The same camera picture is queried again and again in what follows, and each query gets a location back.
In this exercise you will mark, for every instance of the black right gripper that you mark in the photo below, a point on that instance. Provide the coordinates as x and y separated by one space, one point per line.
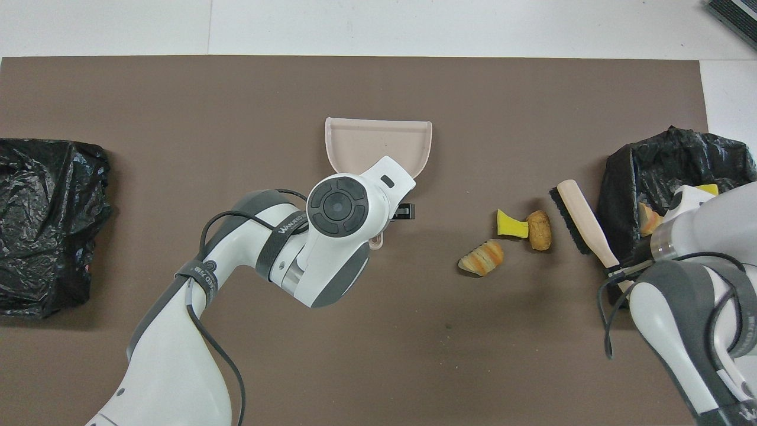
636 260

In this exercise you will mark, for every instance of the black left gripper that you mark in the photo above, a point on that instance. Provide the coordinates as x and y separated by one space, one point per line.
403 212

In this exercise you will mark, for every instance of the striped toy croissant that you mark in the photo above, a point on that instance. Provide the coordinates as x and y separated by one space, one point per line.
649 220
482 258

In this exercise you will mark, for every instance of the beige hand brush black bristles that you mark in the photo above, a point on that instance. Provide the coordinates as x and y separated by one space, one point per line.
582 216

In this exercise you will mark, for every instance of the beige plastic dustpan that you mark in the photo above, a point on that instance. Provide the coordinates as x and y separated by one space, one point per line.
366 142

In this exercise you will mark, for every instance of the brown toy bread roll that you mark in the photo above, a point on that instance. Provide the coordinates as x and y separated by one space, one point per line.
540 231

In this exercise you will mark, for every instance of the large yellow sponge piece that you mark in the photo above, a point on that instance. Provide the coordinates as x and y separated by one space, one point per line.
707 189

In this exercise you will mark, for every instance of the small yellow sponge piece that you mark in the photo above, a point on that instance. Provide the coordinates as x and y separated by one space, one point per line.
508 225

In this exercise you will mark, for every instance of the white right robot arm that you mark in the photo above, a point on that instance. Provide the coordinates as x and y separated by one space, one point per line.
698 296

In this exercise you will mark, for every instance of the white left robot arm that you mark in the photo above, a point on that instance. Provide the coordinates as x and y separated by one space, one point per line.
331 236

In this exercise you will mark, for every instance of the black bag-lined bin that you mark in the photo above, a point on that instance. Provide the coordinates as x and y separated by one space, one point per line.
35 236
627 177

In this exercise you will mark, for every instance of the brown table mat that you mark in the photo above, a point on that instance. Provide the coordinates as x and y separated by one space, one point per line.
177 89

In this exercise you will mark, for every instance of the grey ridged panel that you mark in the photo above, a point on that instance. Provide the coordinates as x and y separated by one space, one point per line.
736 18

